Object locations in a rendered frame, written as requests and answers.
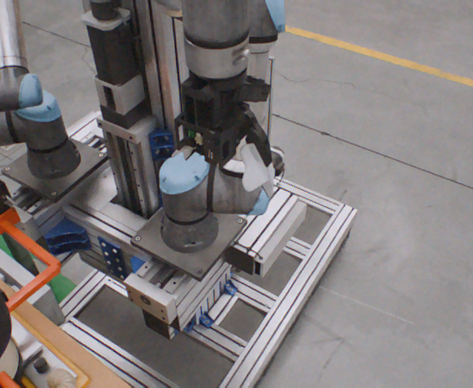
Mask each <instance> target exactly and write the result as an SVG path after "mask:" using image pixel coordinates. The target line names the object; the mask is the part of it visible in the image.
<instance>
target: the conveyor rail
mask: <svg viewBox="0 0 473 388"><path fill-rule="evenodd" d="M0 274H1V275H3V276H4V277H5V278H6V280H7V281H8V283H9V284H10V285H11V286H13V285H14V286H16V287H17V288H19V289H20V290H21V289H22V287H23V286H25V285H26V284H27V283H29V282H30V281H31V280H33V279H34V278H36V277H35V276H33V275H32V274H31V273H29V271H28V270H27V269H25V268H24V267H23V266H21V265H20V264H19V263H17V262H16V261H15V260H13V259H12V258H11V256H9V255H8V254H7V253H5V252H4V251H3V250H0Z"/></svg>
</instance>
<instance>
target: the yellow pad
mask: <svg viewBox="0 0 473 388"><path fill-rule="evenodd" d="M10 315H11V318H12V332H14V331H15V330H16V329H18V328H19V327H20V326H22V327H23V328H24V329H25V330H26V331H28V332H29V333H30V334H31V335H32V336H33V338H35V339H36V340H38V341H39V342H40V343H41V344H42V346H43V348H42V349H41V350H40V351H39V352H38V353H36V355H35V356H34V357H32V358H31V359H30V360H29V361H28V362H27V363H26V364H25V365H24V366H23V373H22V378H21V380H20V383H21V384H22V385H23V386H24V387H25V388H48V385H47V383H46V378H47V376H48V374H49V373H51V372H52V371H54V370H56V369H58V368H63V369H65V370H67V371H69V372H70V373H71V374H72V375H73V376H74V379H75V380H76V385H75V386H76V388H86V387H87V385H88V384H89V383H90V381H91V380H90V378H89V377H88V376H87V375H85V374H84V372H82V371H81V370H80V368H78V367H77V366H76V365H75V364H74V363H73V362H72V361H70V360H69V359H68V358H67V357H65V356H64V355H62V353H61V352H60V351H59V350H58V349H57V348H56V347H54V346H53V345H52V344H51V343H50V342H49V341H48V340H46V339H45V338H44V336H43V335H42V334H41V333H39V332H38V331H37V330H36V329H35V328H33V327H32V326H30V325H29V324H28V323H27V322H26V320H25V319H24V318H22V317H21V316H20V315H19V314H18V313H17V312H16V311H14V310H13V311H12V312H11V313H10Z"/></svg>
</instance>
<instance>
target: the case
mask: <svg viewBox="0 0 473 388"><path fill-rule="evenodd" d="M0 288H2V290H3V291H5V294H6V295H7V297H8V298H10V297H11V296H13V295H14V294H15V293H16V292H15V291H14V290H13V288H11V287H10V286H9V285H8V284H6V283H5V282H4V281H3V280H0ZM14 311H16V312H17V313H18V314H19V315H20V316H21V317H22V318H24V319H25V320H26V322H27V323H28V324H29V325H30V326H32V327H33V328H35V329H36V330H37V331H38V332H39V333H41V334H42V335H43V336H44V338H45V339H46V340H48V341H49V342H50V343H51V344H52V345H53V346H54V347H56V348H57V349H58V350H59V351H60V352H61V353H62V355H64V356H65V357H67V358H68V359H69V360H70V361H72V362H73V363H74V364H75V365H76V366H77V367H78V368H80V370H81V371H82V372H84V374H85V375H87V376H88V377H89V378H90V380H91V381H90V383H89V384H88V385H87V387H86V388H132V387H131V386H130V385H129V384H128V383H127V382H126V381H124V380H123V379H122V378H121V377H119V376H118V375H117V374H116V373H114V372H113V371H111V370H110V369H109V368H108V366H106V365H105V364H104V363H102V362H101V361H100V360H98V359H96V358H95V357H94V356H93V355H92V354H91V353H90V352H89V351H88V350H87V349H86V348H85V347H82V346H81V345H80V344H78V343H77V342H76V341H75V340H74V339H73V338H72V337H71V336H70V335H69V334H68V333H65V332H64V331H63V330H62V329H60V328H59V327H58V326H57V325H55V324H54V323H53V322H52V321H51V320H50V319H49V318H48V317H46V316H45V315H44V314H42V313H41V312H40V311H39V310H37V309H36V308H35V307H33V306H32V304H31V303H29V302H28V301H27V300H26V301H25V302H23V303H22V304H21V306H19V307H17V308H16V309H14Z"/></svg>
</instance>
